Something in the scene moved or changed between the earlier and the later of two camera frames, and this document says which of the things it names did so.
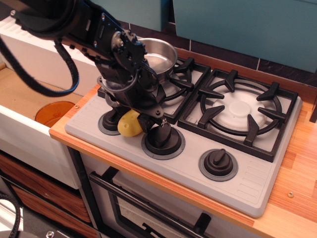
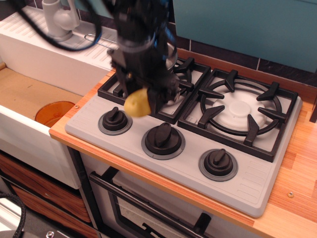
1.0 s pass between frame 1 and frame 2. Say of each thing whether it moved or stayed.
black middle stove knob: stayed
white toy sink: stayed
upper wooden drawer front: stayed
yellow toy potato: moved
